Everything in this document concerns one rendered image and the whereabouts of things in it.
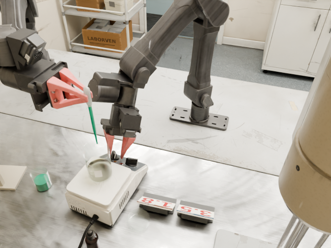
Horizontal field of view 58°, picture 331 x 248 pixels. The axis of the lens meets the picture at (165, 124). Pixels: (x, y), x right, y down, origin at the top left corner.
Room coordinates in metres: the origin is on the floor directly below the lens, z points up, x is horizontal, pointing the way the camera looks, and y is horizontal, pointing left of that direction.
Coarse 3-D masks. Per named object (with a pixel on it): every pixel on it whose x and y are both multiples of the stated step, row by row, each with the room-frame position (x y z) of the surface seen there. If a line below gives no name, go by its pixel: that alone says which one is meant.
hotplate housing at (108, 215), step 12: (144, 168) 0.55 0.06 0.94; (132, 180) 0.48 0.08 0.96; (120, 192) 0.44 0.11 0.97; (132, 192) 0.48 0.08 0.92; (72, 204) 0.43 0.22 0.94; (84, 204) 0.41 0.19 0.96; (96, 204) 0.41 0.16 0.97; (120, 204) 0.42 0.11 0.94; (96, 216) 0.40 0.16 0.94; (108, 216) 0.39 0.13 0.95
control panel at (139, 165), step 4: (112, 160) 0.56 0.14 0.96; (116, 160) 0.56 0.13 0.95; (120, 160) 0.56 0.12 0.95; (124, 160) 0.57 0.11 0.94; (120, 164) 0.54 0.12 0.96; (124, 164) 0.54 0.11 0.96; (140, 164) 0.56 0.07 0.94; (144, 164) 0.56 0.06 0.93; (132, 168) 0.53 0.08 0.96; (136, 168) 0.53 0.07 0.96
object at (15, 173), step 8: (0, 168) 0.56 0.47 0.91; (8, 168) 0.56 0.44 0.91; (16, 168) 0.56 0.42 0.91; (24, 168) 0.56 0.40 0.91; (0, 176) 0.51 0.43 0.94; (8, 176) 0.53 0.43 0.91; (16, 176) 0.53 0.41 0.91; (0, 184) 0.50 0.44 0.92; (8, 184) 0.51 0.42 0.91; (16, 184) 0.51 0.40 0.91
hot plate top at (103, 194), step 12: (84, 168) 0.50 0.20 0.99; (120, 168) 0.50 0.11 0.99; (72, 180) 0.46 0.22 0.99; (84, 180) 0.46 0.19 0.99; (108, 180) 0.46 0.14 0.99; (120, 180) 0.46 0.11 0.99; (72, 192) 0.43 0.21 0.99; (84, 192) 0.43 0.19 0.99; (96, 192) 0.43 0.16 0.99; (108, 192) 0.43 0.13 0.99; (108, 204) 0.40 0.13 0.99
